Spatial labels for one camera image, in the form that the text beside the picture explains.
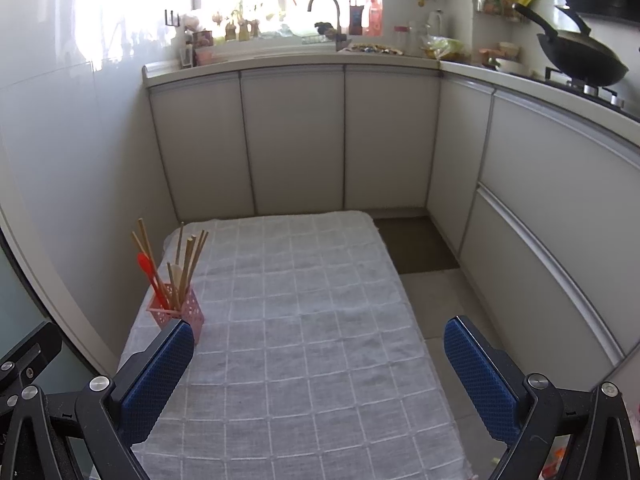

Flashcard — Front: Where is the red plastic spoon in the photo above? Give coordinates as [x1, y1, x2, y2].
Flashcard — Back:
[137, 252, 172, 312]

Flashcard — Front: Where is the cream plastic spoon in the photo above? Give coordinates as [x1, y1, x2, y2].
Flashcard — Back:
[166, 261, 187, 311]

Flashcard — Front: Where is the wire wall rack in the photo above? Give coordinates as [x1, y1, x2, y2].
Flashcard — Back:
[475, 0, 533, 24]

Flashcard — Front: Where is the grey checked tablecloth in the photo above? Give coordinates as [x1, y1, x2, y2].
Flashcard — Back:
[117, 210, 473, 480]

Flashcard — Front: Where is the curved metal faucet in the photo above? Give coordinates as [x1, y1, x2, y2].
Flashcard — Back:
[306, 0, 349, 52]

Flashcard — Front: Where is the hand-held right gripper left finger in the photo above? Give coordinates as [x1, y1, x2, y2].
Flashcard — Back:
[0, 318, 196, 480]

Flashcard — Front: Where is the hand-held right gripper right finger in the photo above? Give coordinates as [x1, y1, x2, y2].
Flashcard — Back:
[444, 315, 640, 480]

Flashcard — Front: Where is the pink perforated utensil holder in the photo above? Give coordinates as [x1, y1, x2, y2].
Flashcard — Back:
[146, 282, 206, 345]

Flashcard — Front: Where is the napa cabbage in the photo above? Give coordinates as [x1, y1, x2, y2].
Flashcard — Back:
[420, 35, 471, 61]

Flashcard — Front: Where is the black wok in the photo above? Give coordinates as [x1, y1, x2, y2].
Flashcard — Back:
[512, 4, 630, 89]

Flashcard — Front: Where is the clear plastic bottle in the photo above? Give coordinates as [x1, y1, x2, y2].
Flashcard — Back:
[425, 10, 444, 44]

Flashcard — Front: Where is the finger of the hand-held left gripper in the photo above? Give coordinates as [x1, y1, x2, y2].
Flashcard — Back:
[0, 322, 63, 401]

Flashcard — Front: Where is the red dish soap bottle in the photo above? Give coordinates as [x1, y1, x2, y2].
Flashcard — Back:
[362, 0, 384, 37]

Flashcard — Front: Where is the white drawer front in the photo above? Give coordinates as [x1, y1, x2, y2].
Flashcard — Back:
[459, 185, 627, 367]
[477, 90, 640, 323]

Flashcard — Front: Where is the gas stove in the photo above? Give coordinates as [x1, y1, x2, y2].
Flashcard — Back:
[542, 66, 640, 122]

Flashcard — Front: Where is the white kitchen countertop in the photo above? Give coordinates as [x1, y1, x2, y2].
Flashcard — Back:
[142, 44, 640, 122]

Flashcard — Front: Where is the row of windowsill bottles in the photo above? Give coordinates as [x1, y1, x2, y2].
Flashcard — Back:
[212, 2, 264, 44]

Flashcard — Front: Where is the white cabinet door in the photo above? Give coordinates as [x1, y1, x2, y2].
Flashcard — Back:
[344, 66, 444, 211]
[240, 66, 347, 216]
[426, 77, 497, 257]
[146, 72, 257, 224]

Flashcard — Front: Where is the bunch of wooden chopsticks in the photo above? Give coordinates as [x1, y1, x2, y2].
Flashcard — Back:
[131, 217, 210, 311]

